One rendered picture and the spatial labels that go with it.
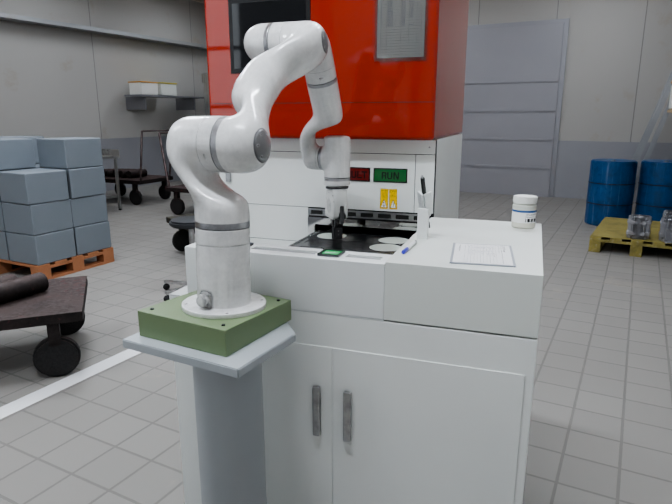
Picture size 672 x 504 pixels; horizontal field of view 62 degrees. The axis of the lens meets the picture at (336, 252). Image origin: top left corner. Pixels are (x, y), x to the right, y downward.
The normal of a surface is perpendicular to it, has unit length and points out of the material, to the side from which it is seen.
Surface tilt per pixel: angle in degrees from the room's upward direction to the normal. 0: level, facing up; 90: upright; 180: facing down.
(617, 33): 90
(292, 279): 90
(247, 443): 90
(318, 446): 90
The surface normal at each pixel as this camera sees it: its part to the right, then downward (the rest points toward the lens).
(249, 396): 0.68, 0.18
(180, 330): -0.47, 0.21
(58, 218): 0.89, 0.11
